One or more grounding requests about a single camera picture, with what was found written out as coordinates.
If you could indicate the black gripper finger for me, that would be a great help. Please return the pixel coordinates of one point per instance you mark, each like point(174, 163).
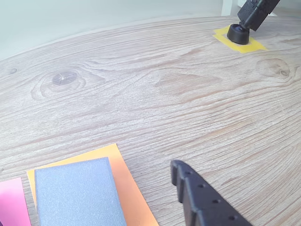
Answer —
point(207, 207)

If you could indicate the large grey block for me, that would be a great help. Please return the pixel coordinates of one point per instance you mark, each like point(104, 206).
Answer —
point(75, 193)

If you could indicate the orange paper sheet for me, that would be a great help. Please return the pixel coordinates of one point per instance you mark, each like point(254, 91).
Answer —
point(131, 193)

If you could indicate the yellow tape on table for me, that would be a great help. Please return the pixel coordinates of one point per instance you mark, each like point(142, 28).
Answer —
point(255, 46)

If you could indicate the pink paper sheet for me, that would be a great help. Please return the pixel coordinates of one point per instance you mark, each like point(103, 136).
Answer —
point(11, 202)

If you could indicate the white furniture piece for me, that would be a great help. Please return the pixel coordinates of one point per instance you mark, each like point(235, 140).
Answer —
point(227, 7)

